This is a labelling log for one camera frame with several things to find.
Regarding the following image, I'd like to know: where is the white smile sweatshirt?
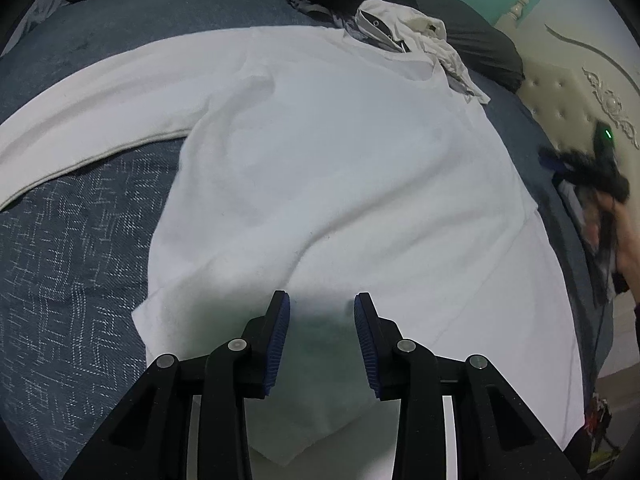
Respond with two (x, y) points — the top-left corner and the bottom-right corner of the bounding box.
(1, 26), (584, 479)

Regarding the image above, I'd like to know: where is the dark blue patterned bedspread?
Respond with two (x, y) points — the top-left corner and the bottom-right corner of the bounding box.
(0, 0), (616, 480)

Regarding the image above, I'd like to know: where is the cream tufted headboard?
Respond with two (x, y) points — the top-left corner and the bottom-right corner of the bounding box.
(496, 0), (639, 394)

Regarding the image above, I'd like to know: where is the person's right hand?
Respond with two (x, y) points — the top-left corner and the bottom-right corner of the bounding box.
(585, 191), (639, 301)

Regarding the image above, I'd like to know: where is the grey bed sheet edge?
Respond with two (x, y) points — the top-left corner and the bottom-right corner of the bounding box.
(1, 0), (65, 56)

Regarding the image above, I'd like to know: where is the crumpled cream white garment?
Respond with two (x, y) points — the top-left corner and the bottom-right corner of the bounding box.
(354, 0), (490, 105)

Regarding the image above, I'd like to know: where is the folded black grey garment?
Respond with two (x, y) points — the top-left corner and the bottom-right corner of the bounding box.
(552, 174), (606, 258)

